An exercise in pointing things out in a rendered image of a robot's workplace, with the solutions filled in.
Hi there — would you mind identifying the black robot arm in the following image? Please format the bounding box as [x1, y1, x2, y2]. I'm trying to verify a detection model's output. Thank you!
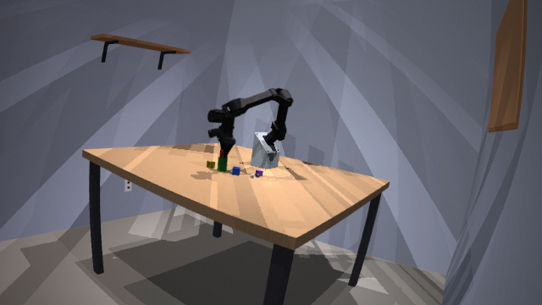
[207, 88, 293, 146]

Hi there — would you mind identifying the green block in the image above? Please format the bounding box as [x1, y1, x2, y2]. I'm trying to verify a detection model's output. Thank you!
[217, 164, 228, 172]
[218, 157, 229, 165]

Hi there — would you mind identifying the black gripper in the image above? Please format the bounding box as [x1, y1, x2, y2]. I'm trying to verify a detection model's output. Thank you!
[217, 123, 235, 158]

